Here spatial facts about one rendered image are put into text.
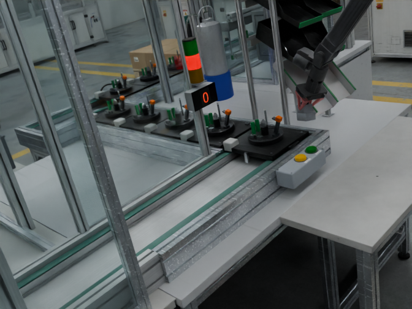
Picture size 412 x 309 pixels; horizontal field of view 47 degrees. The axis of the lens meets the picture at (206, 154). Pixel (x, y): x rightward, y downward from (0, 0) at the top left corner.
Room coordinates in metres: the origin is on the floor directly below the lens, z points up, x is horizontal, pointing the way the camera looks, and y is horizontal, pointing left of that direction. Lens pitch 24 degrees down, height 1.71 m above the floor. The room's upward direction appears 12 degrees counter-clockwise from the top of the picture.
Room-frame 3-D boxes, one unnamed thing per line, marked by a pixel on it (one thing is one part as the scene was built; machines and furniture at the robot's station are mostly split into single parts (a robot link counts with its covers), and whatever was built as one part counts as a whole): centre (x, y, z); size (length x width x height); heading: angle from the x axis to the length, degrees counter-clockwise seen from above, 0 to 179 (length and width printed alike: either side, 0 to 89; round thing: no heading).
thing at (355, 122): (2.03, 0.05, 0.84); 1.50 x 1.41 x 0.03; 132
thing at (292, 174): (1.48, -0.32, 0.93); 0.21 x 0.07 x 0.06; 132
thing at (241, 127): (1.88, -0.07, 1.01); 0.24 x 0.24 x 0.13; 42
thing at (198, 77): (1.65, -0.02, 1.28); 0.05 x 0.05 x 0.05
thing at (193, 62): (1.65, -0.02, 1.33); 0.05 x 0.05 x 0.05
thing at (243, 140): (1.69, -0.24, 0.96); 0.24 x 0.24 x 0.02; 42
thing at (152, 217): (1.51, 0.00, 0.91); 0.84 x 0.28 x 0.10; 132
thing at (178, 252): (1.40, -0.14, 0.91); 0.89 x 0.06 x 0.11; 132
